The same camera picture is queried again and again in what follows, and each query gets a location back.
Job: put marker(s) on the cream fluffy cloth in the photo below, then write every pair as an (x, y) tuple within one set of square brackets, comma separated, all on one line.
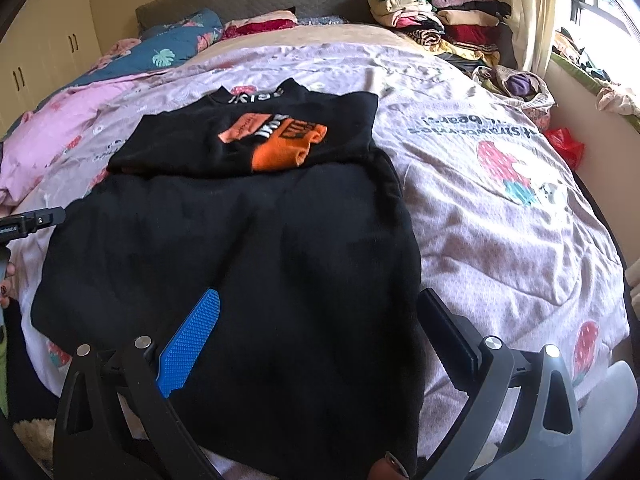
[(32, 437)]

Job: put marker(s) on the red plastic bag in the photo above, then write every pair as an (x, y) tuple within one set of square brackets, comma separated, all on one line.
[(565, 145)]

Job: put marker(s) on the pile of folded clothes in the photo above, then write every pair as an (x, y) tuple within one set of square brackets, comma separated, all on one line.
[(460, 25)]

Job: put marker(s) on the pink quilt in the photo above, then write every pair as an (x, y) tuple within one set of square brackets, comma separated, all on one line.
[(45, 125)]

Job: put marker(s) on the blue floral quilt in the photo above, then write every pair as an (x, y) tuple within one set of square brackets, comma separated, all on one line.
[(165, 50)]

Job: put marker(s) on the floral cloth bag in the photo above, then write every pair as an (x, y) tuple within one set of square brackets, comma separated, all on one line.
[(520, 85)]

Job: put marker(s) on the black sweater with orange cuffs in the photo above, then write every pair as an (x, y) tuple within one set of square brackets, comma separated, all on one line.
[(250, 260)]

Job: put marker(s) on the clothes on windowsill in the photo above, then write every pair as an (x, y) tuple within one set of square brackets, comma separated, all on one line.
[(615, 100)]

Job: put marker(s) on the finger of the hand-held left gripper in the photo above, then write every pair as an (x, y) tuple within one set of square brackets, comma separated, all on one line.
[(47, 217)]

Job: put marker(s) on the window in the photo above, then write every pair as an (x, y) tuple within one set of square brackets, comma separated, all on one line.
[(610, 5)]

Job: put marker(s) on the cream curtain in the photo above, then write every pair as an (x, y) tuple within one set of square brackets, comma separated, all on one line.
[(532, 10)]

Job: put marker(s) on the beige blanket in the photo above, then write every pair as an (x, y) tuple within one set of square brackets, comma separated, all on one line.
[(340, 40)]

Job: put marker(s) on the dark red cloth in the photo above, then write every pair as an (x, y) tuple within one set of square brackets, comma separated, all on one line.
[(265, 26)]

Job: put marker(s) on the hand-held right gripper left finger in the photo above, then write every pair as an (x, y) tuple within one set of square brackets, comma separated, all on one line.
[(187, 342)]

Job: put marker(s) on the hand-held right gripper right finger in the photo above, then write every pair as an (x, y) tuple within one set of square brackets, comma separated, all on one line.
[(445, 340)]

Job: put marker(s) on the person's left hand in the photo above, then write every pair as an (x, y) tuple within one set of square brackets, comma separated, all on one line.
[(7, 287)]

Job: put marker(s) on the cream wardrobe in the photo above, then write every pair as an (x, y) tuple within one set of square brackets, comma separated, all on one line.
[(50, 45)]

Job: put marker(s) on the lilac printed duvet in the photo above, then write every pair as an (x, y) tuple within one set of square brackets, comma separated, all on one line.
[(500, 220)]

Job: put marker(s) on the person's right hand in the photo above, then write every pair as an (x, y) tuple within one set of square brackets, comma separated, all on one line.
[(382, 467)]

